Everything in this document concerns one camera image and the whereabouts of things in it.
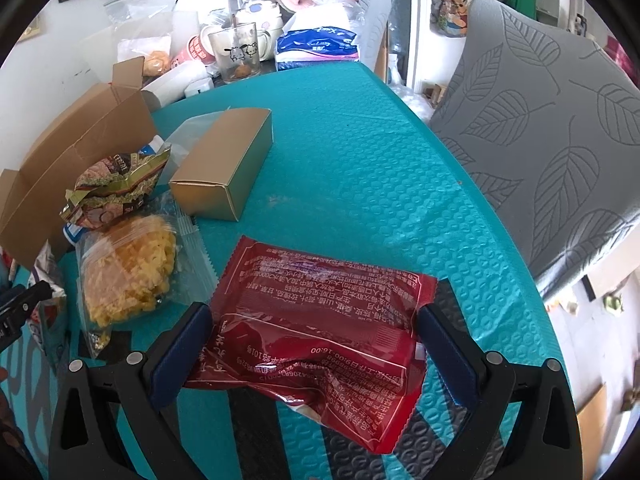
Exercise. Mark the rolled grey leaf-pattern mat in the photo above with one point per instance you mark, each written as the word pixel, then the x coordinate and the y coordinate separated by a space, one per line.
pixel 375 20

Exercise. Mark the clear bag of bread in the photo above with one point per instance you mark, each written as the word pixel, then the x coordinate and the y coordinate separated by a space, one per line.
pixel 150 60

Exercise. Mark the blue tissue pack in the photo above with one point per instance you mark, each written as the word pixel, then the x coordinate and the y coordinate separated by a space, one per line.
pixel 315 45

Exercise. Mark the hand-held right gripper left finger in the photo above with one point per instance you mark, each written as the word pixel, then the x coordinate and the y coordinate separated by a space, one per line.
pixel 181 357

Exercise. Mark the small gold framed picture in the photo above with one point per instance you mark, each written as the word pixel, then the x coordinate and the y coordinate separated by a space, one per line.
pixel 31 27

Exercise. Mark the small gold paper box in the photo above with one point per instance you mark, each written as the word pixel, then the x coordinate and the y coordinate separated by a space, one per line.
pixel 220 160

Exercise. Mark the dark red snack packet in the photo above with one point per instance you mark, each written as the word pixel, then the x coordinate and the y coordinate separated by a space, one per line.
pixel 320 320

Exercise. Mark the white round kettle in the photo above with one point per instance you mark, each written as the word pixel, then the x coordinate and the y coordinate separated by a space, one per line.
pixel 260 12

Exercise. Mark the pink paper cup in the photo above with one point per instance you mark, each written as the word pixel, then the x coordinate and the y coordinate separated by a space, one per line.
pixel 192 52

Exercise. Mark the green gold cereal packet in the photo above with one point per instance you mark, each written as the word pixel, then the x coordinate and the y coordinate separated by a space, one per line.
pixel 115 180

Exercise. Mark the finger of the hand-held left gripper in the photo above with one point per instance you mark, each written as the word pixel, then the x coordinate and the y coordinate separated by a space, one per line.
pixel 20 307

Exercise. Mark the small green tote bag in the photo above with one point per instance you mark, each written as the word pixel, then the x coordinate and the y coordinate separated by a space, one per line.
pixel 524 0

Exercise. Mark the clear zip bag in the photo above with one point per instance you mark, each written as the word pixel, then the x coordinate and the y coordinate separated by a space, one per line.
pixel 137 15

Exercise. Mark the teal embossed table mat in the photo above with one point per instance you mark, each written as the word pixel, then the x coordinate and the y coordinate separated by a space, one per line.
pixel 350 160

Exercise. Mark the colourful printed hanging bag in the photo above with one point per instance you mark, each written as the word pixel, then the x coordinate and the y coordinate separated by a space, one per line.
pixel 450 12

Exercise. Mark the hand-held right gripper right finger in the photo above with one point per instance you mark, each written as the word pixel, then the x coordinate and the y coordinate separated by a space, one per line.
pixel 446 357

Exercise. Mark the clear plastic sheet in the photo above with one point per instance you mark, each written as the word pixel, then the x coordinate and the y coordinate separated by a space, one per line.
pixel 185 135

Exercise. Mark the white paper box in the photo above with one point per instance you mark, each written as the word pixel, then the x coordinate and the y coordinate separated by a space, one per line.
pixel 175 87

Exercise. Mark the clear yellow noodle snack packet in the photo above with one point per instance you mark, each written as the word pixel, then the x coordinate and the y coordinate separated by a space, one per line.
pixel 130 265

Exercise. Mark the colourful printed packet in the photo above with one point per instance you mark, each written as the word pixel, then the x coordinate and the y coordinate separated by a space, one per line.
pixel 47 285

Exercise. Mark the glass mug with cartoon print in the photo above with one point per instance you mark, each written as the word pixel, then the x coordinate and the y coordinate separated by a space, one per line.
pixel 236 55

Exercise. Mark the flat cardboard piece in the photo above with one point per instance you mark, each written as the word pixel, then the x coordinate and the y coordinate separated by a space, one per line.
pixel 592 420

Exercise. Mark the cardboard box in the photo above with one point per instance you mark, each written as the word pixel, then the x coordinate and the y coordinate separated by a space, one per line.
pixel 85 135

